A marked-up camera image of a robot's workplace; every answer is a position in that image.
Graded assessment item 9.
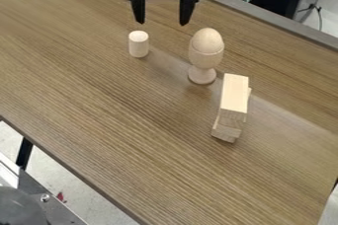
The wooden cylinder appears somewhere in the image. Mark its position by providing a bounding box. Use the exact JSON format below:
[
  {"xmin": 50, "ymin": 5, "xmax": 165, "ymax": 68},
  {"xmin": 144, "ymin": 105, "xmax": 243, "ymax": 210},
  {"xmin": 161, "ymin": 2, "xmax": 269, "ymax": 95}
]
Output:
[{"xmin": 127, "ymin": 30, "xmax": 151, "ymax": 59}]

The long wooden block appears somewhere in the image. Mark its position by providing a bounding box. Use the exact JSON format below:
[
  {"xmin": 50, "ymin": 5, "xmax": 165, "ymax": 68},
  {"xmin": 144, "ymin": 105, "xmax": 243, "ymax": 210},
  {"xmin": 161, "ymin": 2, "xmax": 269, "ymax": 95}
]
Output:
[
  {"xmin": 210, "ymin": 87, "xmax": 254, "ymax": 144},
  {"xmin": 217, "ymin": 72, "xmax": 251, "ymax": 123}
]

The wooden egg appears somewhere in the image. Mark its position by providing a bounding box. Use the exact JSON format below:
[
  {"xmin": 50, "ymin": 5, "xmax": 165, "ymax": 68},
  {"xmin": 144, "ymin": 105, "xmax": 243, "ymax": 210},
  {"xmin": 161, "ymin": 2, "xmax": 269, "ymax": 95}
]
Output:
[{"xmin": 191, "ymin": 27, "xmax": 225, "ymax": 53}]

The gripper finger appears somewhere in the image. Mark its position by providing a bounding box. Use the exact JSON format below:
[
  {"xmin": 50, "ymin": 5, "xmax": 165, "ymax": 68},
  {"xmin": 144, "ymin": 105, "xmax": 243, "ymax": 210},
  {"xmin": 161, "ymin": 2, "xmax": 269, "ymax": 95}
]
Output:
[
  {"xmin": 128, "ymin": 0, "xmax": 148, "ymax": 25},
  {"xmin": 178, "ymin": 0, "xmax": 199, "ymax": 27}
]

